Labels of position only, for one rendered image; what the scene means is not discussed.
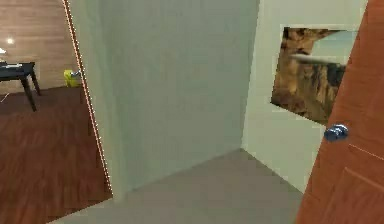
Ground yellow bin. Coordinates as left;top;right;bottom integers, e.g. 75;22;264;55
63;69;83;89

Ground brown wooden room door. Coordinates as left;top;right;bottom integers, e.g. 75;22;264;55
294;0;384;224

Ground black table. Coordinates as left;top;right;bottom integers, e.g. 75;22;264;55
0;61;43;113

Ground brown landscape wall picture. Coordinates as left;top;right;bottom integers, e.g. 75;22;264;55
270;26;359;127

